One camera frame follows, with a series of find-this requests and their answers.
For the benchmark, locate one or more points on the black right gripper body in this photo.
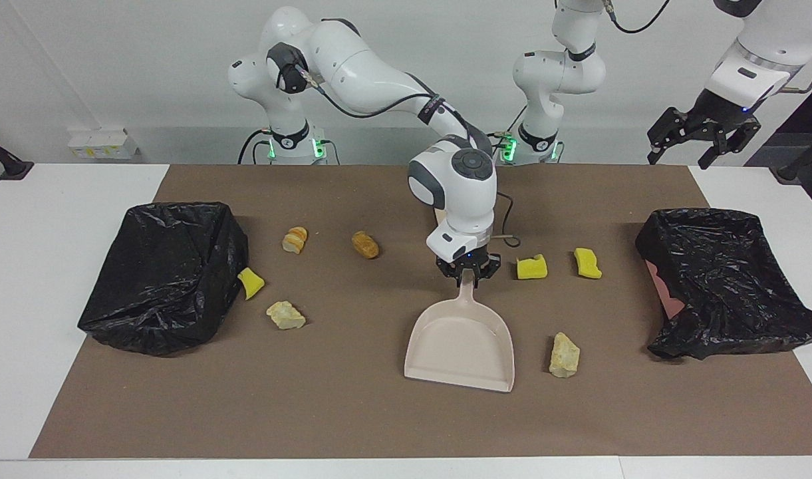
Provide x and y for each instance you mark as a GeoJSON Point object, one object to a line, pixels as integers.
{"type": "Point", "coordinates": [469, 258]}

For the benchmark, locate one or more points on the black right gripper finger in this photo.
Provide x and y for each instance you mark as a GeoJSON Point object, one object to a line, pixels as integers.
{"type": "Point", "coordinates": [459, 276]}
{"type": "Point", "coordinates": [481, 276]}

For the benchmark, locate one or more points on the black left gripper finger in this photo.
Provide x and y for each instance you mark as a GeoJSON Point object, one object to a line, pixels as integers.
{"type": "Point", "coordinates": [665, 130]}
{"type": "Point", "coordinates": [725, 141]}

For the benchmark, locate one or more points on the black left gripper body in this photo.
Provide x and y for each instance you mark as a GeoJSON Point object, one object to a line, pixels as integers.
{"type": "Point", "coordinates": [718, 116]}

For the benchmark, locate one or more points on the notched yellow sponge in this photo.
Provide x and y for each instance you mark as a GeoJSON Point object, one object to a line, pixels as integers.
{"type": "Point", "coordinates": [531, 269]}

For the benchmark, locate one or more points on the beige plastic dustpan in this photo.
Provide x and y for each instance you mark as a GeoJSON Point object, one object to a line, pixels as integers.
{"type": "Point", "coordinates": [460, 346]}

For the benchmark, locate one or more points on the wavy yellow sponge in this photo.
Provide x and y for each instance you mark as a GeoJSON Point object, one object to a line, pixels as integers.
{"type": "Point", "coordinates": [586, 263]}

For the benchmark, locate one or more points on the pale crusty bread chunk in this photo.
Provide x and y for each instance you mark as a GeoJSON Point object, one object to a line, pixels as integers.
{"type": "Point", "coordinates": [564, 356]}

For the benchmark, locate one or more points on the yellow sponge wedge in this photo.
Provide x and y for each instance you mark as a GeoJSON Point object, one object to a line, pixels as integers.
{"type": "Point", "coordinates": [251, 285]}

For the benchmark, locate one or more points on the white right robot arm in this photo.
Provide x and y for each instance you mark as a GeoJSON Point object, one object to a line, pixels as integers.
{"type": "Point", "coordinates": [372, 80]}

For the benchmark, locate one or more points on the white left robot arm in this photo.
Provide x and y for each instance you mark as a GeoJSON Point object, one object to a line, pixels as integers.
{"type": "Point", "coordinates": [558, 73]}

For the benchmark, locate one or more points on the black bin bag showing box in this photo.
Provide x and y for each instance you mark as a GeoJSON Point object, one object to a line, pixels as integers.
{"type": "Point", "coordinates": [731, 279]}

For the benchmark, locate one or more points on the pink bin box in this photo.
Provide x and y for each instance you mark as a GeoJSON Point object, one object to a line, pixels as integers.
{"type": "Point", "coordinates": [665, 293]}

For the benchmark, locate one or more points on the black bin bag fully covering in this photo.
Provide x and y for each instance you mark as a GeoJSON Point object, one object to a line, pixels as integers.
{"type": "Point", "coordinates": [159, 279]}

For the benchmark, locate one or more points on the black stand foot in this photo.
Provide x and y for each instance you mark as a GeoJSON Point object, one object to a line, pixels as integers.
{"type": "Point", "coordinates": [801, 163]}
{"type": "Point", "coordinates": [6, 166]}

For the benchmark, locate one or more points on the brown bread roll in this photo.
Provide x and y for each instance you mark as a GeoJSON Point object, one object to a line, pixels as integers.
{"type": "Point", "coordinates": [365, 245]}

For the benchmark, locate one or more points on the brown table mat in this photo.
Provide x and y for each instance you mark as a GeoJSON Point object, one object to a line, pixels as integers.
{"type": "Point", "coordinates": [352, 399]}

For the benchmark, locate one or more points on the striped croissant piece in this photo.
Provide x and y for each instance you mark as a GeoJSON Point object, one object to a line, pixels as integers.
{"type": "Point", "coordinates": [294, 240]}

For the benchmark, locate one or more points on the white wall socket box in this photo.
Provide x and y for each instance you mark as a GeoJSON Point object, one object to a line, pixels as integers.
{"type": "Point", "coordinates": [103, 145]}

